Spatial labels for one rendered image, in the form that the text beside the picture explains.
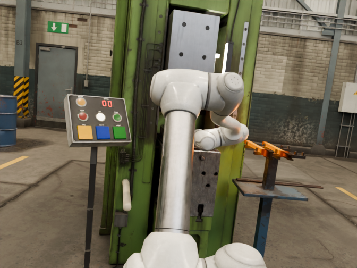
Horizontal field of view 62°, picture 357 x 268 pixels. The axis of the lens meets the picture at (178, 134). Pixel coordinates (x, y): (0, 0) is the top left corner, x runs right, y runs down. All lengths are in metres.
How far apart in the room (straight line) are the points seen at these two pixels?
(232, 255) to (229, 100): 0.48
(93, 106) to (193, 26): 0.78
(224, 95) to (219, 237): 1.59
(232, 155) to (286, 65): 6.28
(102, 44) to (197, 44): 6.31
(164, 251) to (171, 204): 0.13
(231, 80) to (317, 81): 7.67
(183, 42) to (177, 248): 1.38
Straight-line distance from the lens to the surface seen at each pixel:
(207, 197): 2.04
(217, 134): 1.56
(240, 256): 0.85
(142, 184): 2.14
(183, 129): 0.94
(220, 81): 1.00
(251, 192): 1.89
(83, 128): 1.68
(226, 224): 2.41
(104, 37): 8.18
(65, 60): 8.41
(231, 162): 2.25
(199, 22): 1.99
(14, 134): 6.25
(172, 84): 0.99
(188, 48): 1.95
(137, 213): 2.22
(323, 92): 8.70
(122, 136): 1.74
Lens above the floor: 1.27
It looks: 8 degrees down
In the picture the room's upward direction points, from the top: 6 degrees clockwise
